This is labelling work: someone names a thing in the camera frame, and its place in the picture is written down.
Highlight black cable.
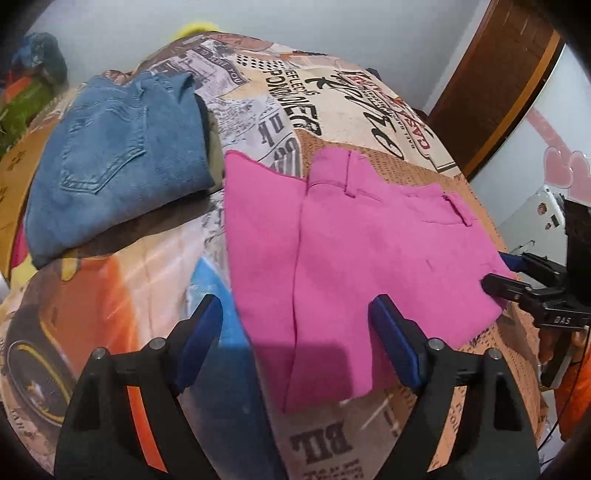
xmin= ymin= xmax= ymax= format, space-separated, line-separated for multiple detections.
xmin=537 ymin=340 xmax=591 ymax=455

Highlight folded blue jeans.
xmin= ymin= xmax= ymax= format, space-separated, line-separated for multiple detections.
xmin=24 ymin=72 xmax=215 ymax=268

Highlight pink pants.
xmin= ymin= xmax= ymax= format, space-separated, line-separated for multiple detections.
xmin=223 ymin=147 xmax=508 ymax=413

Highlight yellow foam headboard piece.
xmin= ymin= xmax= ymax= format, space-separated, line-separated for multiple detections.
xmin=173 ymin=21 xmax=221 ymax=40

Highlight green storage basket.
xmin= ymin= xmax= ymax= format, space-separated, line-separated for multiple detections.
xmin=1 ymin=77 xmax=54 ymax=154

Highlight pile of clothes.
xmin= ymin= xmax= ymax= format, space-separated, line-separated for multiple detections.
xmin=1 ymin=32 xmax=68 ymax=89

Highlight person right hand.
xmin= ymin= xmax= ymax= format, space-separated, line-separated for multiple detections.
xmin=538 ymin=327 xmax=589 ymax=372

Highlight orange sleeve forearm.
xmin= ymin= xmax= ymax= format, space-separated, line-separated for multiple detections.
xmin=555 ymin=352 xmax=591 ymax=442

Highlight white suitcase with stickers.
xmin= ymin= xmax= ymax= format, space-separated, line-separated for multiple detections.
xmin=499 ymin=185 xmax=567 ymax=265

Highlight printed bed cover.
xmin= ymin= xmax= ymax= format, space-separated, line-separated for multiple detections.
xmin=1 ymin=32 xmax=545 ymax=479

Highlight brown wooden door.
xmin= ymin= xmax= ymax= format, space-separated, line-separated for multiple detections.
xmin=428 ymin=1 xmax=564 ymax=178

